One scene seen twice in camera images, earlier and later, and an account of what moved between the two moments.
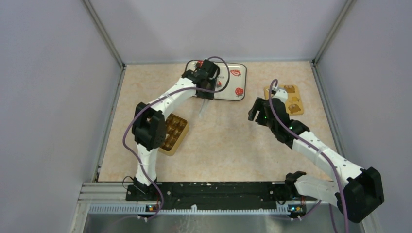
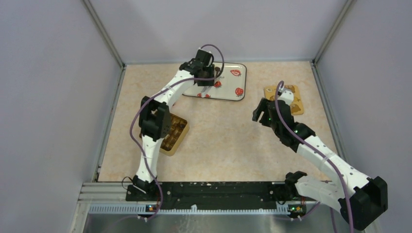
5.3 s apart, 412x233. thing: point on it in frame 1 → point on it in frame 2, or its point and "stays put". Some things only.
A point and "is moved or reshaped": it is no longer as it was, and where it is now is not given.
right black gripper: [258, 106] stays put
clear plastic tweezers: [204, 104] is moved or reshaped
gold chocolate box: [177, 128] stays put
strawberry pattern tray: [231, 84] stays put
